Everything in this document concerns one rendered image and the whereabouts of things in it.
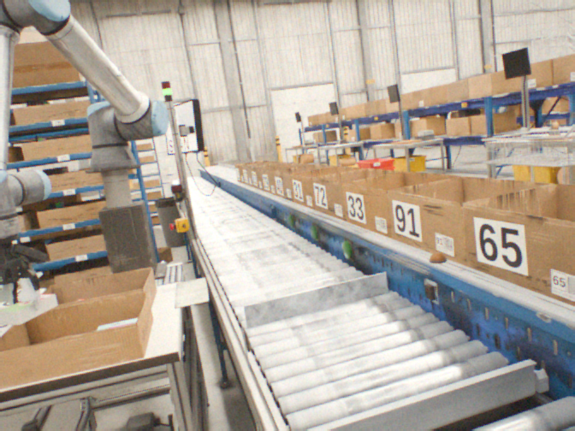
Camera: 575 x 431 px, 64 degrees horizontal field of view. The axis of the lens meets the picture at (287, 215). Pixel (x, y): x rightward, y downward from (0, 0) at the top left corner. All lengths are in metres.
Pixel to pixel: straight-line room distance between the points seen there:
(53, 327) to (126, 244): 0.57
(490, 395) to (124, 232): 1.55
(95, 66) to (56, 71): 1.38
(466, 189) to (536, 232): 0.67
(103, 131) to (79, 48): 0.45
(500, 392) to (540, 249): 0.29
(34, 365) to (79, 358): 0.11
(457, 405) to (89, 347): 0.90
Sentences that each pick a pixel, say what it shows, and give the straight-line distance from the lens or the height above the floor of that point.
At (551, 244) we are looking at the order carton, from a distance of 1.03.
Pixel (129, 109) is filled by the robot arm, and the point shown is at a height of 1.46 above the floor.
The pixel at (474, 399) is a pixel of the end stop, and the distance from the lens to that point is 1.00.
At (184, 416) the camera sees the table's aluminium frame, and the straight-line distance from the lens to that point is 1.44.
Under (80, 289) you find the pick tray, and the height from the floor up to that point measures 0.81.
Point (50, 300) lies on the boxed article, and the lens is 1.47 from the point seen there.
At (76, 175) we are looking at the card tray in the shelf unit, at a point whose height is 1.21.
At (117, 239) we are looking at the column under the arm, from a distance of 2.09.
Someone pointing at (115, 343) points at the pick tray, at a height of 0.81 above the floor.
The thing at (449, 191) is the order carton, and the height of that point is 1.01.
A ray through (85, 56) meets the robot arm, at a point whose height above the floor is 1.63.
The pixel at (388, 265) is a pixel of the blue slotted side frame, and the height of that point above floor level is 0.80.
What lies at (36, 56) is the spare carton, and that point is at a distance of 3.13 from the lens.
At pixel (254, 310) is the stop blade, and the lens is 1.38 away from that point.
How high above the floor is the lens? 1.28
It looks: 10 degrees down
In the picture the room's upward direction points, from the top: 8 degrees counter-clockwise
